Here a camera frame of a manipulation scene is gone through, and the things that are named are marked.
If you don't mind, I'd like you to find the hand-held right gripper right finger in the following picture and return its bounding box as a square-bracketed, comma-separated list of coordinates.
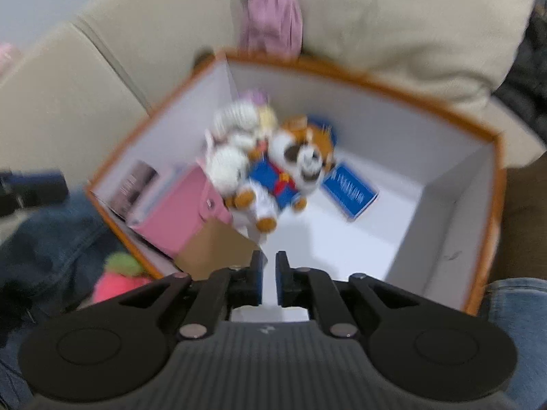
[276, 251, 449, 339]

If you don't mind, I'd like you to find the beige cushion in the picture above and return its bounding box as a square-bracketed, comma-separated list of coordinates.
[294, 0, 537, 109]

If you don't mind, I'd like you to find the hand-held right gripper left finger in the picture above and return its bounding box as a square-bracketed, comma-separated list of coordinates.
[88, 251, 268, 339]

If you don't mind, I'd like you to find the pink fluffy pompom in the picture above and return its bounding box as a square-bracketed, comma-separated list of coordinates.
[91, 252, 154, 305]

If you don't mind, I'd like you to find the white fluffy plush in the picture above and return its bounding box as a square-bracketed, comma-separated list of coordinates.
[204, 89, 279, 195]

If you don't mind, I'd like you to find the pink fluffy cushion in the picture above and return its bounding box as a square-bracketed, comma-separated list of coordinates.
[0, 43, 21, 72]

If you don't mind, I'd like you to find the purple garment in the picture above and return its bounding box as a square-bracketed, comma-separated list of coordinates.
[238, 0, 305, 59]

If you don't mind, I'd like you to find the black puffer jacket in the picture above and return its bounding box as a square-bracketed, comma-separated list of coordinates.
[491, 6, 547, 132]

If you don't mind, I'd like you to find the fox plush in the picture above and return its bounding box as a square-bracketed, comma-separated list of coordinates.
[226, 114, 339, 235]

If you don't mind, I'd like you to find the orange cardboard box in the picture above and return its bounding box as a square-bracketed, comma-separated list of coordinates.
[84, 49, 508, 316]

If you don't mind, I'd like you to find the beige sofa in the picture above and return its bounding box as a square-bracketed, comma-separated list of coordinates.
[0, 0, 547, 285]

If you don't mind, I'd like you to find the pink wallet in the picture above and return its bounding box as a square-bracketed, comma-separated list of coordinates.
[127, 164, 234, 260]

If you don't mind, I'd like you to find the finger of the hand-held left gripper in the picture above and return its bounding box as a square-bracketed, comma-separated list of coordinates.
[0, 171, 69, 218]

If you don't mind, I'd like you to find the small brown cardboard box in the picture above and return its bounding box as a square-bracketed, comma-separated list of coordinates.
[173, 218, 261, 282]

